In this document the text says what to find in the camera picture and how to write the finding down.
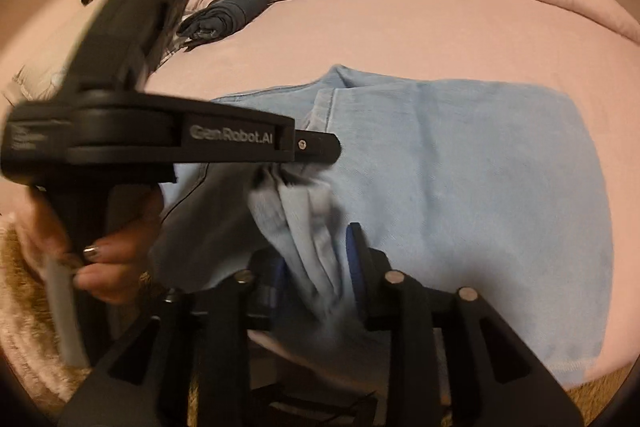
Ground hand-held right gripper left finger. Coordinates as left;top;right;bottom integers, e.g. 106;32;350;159
57;256;292;427

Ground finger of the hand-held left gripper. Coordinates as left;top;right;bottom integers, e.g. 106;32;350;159
292;131;342;162

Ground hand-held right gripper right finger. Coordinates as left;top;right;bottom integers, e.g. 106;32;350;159
345;222;586;427

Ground light blue denim pants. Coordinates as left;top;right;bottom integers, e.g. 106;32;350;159
150;64;615;388

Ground person's left hand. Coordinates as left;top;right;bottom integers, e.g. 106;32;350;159
15;184;167;306

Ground dark rolled garment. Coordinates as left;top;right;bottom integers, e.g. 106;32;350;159
177;0;274;51

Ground beige shaggy rug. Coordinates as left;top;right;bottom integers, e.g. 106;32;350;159
0;214;201;410

